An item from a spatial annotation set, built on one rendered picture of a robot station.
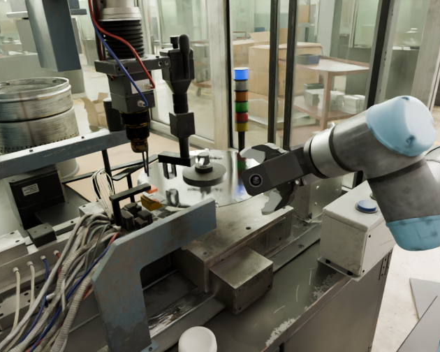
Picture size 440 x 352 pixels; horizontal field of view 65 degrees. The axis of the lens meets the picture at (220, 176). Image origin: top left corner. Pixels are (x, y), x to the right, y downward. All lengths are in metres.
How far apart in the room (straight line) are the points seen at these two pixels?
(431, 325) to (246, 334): 0.36
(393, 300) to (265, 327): 1.31
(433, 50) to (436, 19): 0.06
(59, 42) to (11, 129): 0.61
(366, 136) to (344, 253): 0.43
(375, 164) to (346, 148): 0.04
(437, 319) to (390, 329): 1.01
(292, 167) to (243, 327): 0.35
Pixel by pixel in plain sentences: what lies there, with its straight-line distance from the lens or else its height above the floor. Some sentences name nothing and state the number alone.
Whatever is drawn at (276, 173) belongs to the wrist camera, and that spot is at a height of 1.08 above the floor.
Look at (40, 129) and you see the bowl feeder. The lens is 1.32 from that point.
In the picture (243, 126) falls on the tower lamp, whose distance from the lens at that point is 1.10.
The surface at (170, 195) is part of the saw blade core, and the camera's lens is 0.78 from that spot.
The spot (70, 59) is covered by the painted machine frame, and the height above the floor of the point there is 1.24.
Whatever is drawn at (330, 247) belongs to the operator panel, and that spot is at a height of 0.80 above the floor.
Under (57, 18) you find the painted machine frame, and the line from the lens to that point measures 0.77.
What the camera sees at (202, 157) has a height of 1.00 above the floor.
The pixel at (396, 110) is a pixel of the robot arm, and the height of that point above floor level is 1.20.
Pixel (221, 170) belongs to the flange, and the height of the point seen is 0.96.
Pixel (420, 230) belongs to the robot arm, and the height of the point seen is 1.06.
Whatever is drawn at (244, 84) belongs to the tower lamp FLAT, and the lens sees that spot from 1.07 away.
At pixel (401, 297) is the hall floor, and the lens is 2.03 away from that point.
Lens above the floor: 1.31
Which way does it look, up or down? 25 degrees down
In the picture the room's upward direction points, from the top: 2 degrees counter-clockwise
